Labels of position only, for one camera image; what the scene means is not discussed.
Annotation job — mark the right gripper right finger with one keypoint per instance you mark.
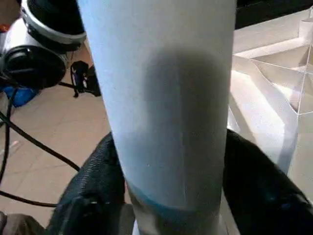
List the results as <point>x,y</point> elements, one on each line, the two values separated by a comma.
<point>264,191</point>

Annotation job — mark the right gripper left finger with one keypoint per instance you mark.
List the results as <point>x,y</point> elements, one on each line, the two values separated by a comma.
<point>93,191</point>

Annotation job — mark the white plastic table top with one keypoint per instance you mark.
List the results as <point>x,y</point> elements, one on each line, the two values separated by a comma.
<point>264,98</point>

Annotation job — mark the white plastic table leg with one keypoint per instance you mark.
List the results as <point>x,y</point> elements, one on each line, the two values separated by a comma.
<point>161,110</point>

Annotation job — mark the dark olive round object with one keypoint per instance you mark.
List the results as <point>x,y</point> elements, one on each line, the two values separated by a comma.
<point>19,225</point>

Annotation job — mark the small black floor device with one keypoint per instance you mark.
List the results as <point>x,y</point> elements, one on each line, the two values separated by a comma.
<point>84,78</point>

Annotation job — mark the blue floor item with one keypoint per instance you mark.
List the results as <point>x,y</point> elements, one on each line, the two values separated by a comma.
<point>23,96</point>

